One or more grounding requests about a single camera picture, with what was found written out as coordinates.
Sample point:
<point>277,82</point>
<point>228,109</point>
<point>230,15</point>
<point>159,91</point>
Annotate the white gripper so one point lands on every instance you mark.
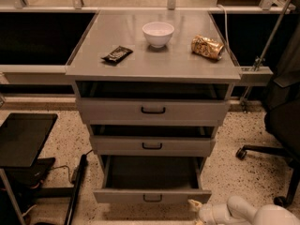
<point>208,214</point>

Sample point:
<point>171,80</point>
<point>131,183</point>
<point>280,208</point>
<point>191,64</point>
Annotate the grey bottom drawer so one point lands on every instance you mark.
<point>136,179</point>

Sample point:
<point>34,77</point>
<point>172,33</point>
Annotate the grey drawer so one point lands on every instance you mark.
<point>152,140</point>
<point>136,179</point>
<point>152,103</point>

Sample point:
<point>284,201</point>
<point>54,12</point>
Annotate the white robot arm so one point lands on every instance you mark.
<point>237,211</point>

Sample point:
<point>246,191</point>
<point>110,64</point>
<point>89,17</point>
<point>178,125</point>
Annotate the grey middle drawer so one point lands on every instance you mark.
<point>152,140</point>

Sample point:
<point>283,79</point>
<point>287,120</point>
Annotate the grey drawer cabinet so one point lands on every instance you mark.
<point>173,63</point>

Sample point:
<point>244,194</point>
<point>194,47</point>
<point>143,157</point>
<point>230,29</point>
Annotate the grey top drawer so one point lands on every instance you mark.
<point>152,103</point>

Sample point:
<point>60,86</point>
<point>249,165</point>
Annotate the metal tripod rod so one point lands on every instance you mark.
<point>257,74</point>

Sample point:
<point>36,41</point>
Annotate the black pole on floor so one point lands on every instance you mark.
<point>75,191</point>

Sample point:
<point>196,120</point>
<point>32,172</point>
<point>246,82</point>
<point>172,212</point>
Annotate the black office chair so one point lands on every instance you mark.
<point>283,115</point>

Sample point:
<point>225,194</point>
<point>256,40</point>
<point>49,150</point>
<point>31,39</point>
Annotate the crushed gold can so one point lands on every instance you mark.
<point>207,47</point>

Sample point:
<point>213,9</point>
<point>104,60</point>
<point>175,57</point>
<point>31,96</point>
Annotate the dark chocolate bar wrapper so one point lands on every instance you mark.
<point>117,55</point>

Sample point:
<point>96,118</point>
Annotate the white bowl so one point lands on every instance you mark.
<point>158,34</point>

